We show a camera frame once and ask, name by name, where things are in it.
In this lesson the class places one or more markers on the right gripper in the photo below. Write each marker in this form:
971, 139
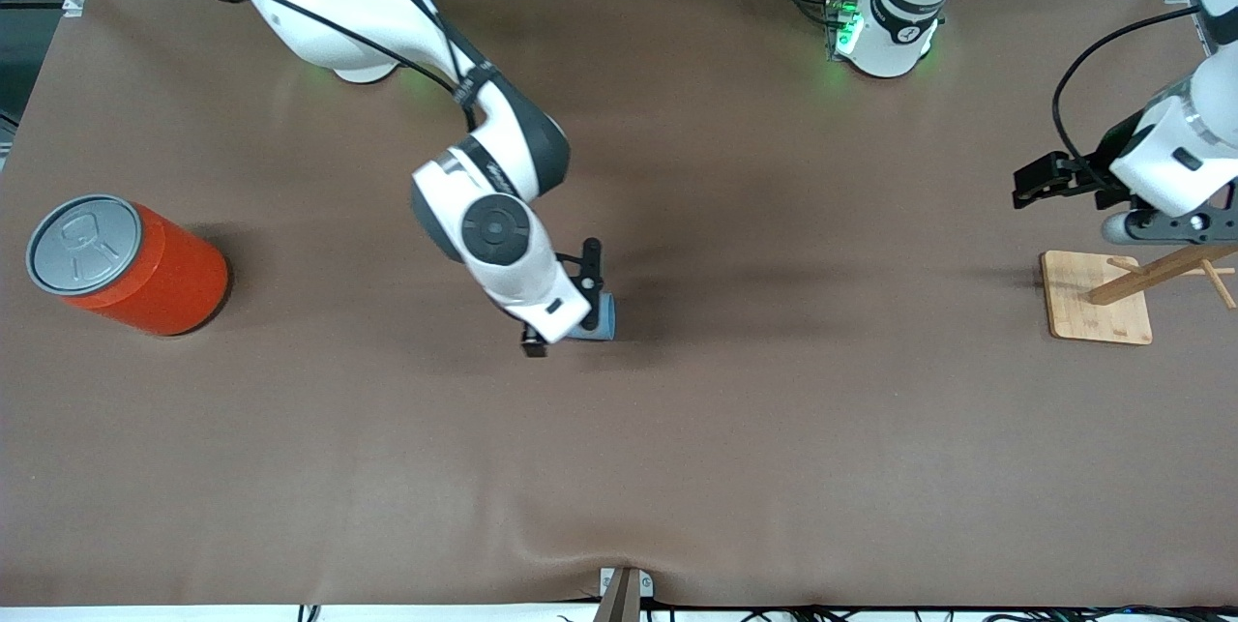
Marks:
532, 344

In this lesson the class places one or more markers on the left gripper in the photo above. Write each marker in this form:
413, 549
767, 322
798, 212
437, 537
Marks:
1105, 164

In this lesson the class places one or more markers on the light blue plastic cup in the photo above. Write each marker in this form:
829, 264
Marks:
602, 317

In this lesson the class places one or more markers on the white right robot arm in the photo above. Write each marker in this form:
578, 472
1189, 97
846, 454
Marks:
387, 13

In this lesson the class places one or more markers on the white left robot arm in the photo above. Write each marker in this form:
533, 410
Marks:
899, 32

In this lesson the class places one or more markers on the wooden cup rack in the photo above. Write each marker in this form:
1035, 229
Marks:
1098, 298

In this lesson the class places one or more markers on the brown table mat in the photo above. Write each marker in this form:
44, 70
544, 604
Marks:
774, 409

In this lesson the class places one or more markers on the large red can grey lid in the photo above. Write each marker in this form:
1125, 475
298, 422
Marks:
145, 274

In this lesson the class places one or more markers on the metal mount bracket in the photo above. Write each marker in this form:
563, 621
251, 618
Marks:
624, 593

